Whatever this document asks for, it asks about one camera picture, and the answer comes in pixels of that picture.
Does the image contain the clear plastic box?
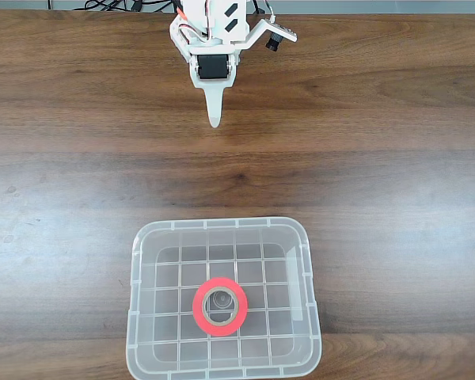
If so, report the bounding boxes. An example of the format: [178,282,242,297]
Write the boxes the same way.
[125,215,323,380]

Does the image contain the red white servo cable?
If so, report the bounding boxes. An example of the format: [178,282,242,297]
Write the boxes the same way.
[177,10,211,42]

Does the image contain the red tape roll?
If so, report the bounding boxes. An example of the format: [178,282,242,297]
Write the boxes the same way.
[192,276,249,338]

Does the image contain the black wrist camera white bracket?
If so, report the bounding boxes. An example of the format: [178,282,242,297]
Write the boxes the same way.
[239,18,301,53]

